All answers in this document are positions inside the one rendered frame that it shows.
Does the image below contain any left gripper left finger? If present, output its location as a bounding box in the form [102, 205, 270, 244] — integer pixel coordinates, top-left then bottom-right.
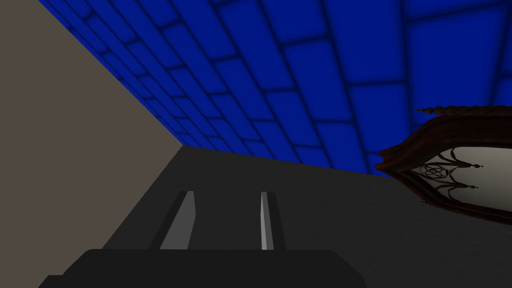
[148, 190, 197, 251]

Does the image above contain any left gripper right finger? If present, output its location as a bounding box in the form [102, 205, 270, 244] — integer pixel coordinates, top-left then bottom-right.
[260, 191, 287, 251]

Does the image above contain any dark wooden glass-door cabinet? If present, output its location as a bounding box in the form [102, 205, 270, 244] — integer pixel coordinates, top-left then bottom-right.
[375, 105, 512, 226]

